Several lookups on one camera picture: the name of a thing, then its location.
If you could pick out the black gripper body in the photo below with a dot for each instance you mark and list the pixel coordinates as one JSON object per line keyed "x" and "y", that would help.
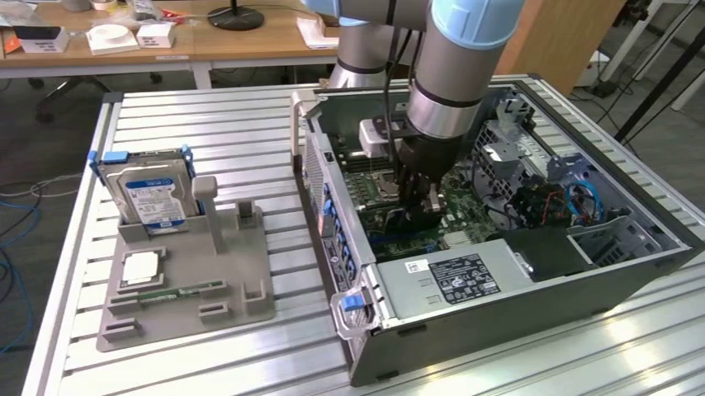
{"x": 429, "y": 156}

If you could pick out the black graphics card metal bracket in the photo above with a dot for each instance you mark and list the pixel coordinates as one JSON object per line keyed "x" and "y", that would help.
{"x": 397, "y": 220}

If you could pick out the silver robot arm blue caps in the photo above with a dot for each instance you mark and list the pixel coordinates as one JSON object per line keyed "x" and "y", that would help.
{"x": 457, "y": 62}

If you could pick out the metal CPU socket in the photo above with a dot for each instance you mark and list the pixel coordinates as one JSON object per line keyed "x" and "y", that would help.
{"x": 382, "y": 185}

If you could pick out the green motherboard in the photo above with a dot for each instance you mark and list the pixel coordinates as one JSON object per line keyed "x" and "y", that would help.
{"x": 467, "y": 198}

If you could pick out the RAM stick white label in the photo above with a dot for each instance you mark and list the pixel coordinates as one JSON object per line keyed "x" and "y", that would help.
{"x": 377, "y": 212}

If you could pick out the silver chipset heatsink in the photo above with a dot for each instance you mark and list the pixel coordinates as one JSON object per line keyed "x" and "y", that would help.
{"x": 455, "y": 240}

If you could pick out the blue expansion slot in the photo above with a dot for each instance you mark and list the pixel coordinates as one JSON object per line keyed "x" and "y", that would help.
{"x": 375, "y": 239}

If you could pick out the perforated metal disk bay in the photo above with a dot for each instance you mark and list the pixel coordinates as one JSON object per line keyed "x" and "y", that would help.
{"x": 506, "y": 165}

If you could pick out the grey power supply black label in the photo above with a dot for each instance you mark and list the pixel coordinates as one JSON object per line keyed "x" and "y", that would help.
{"x": 407, "y": 297}

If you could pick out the beige case latch bar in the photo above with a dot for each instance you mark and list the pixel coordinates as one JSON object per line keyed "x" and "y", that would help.
{"x": 296, "y": 123}

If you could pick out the blue case release tab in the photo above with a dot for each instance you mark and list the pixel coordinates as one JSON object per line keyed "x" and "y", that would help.
{"x": 352, "y": 303}

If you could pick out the white paper stack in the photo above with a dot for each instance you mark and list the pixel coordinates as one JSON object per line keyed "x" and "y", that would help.
{"x": 316, "y": 35}

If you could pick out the black power brick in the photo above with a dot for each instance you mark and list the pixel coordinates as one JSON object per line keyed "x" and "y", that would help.
{"x": 605, "y": 88}

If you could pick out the wooden cabinet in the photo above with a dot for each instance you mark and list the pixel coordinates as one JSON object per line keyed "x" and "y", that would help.
{"x": 561, "y": 37}

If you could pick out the open black PC case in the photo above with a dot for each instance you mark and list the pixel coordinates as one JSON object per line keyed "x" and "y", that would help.
{"x": 550, "y": 330}

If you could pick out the black stand pole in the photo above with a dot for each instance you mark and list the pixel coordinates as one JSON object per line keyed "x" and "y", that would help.
{"x": 661, "y": 82}

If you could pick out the hard disk blue rails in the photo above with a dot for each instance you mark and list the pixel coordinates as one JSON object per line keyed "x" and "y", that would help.
{"x": 154, "y": 202}

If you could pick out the black round lamp base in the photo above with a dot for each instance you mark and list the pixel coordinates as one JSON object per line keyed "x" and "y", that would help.
{"x": 235, "y": 18}

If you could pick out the green RAM stick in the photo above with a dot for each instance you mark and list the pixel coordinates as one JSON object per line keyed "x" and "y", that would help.
{"x": 164, "y": 295}

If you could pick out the silver CPU chip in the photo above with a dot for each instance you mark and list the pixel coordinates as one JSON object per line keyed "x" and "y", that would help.
{"x": 140, "y": 268}

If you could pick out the grey parts rack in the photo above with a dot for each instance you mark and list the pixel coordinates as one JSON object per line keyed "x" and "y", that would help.
{"x": 182, "y": 321}

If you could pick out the small white labelled box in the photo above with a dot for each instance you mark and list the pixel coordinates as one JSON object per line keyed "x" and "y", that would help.
{"x": 155, "y": 36}

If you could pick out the clear plastic bag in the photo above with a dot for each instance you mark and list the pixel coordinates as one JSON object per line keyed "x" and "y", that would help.
{"x": 148, "y": 10}

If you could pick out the black office chair base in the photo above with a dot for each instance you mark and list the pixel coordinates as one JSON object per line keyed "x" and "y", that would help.
{"x": 60, "y": 95}

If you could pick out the grey cup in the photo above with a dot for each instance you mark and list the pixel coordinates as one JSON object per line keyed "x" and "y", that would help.
{"x": 75, "y": 4}

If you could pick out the white box black lid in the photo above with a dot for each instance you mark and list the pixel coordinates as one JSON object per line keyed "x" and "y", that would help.
{"x": 41, "y": 39}

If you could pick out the orange box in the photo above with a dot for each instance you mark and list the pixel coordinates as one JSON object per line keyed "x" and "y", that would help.
{"x": 11, "y": 43}

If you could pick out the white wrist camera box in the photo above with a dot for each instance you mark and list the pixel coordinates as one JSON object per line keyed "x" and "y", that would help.
{"x": 374, "y": 140}

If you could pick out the grey disk bay bracket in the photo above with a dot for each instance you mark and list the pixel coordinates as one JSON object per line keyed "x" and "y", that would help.
{"x": 617, "y": 239}

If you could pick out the white table leg frame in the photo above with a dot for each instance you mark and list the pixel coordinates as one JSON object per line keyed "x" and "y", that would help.
{"x": 622, "y": 48}

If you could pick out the wooden desk white frame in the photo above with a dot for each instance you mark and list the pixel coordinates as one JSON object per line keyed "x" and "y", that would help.
{"x": 220, "y": 45}

